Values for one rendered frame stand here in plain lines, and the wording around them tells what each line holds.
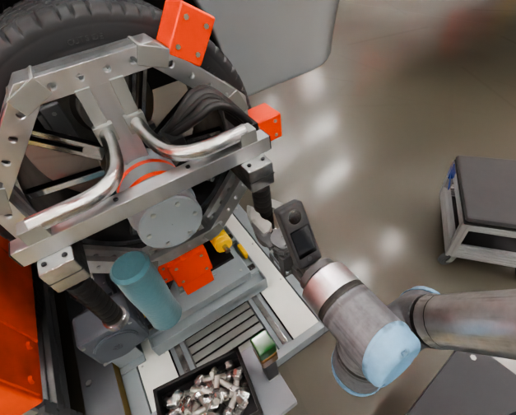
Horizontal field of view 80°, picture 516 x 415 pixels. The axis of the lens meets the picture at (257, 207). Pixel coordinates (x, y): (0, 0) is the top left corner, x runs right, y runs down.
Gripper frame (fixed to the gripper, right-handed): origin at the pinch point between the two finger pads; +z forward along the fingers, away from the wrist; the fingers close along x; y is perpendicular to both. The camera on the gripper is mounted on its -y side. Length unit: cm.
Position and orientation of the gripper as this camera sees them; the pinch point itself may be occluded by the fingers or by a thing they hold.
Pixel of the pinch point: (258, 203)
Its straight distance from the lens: 63.5
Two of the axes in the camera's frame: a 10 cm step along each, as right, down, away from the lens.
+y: 1.1, 6.8, 7.2
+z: -5.2, -5.8, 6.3
